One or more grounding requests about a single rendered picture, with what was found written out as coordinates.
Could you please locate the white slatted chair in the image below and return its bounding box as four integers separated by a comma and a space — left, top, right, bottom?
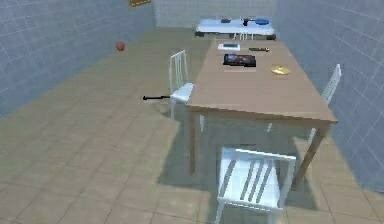
266, 63, 343, 145
168, 49, 205, 132
214, 146, 298, 224
232, 31, 255, 41

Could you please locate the black baseball bat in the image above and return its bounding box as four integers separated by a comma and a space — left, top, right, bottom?
142, 95, 172, 101

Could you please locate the brown wooden table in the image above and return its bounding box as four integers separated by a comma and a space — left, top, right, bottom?
185, 39, 339, 192

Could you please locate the white low bed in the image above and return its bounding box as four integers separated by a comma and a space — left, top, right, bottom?
194, 18, 277, 41

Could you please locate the golden round plate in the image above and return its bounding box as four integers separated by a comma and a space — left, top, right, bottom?
270, 64, 292, 76

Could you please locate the yellow framed picture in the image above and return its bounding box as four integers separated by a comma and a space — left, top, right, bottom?
128, 0, 152, 8

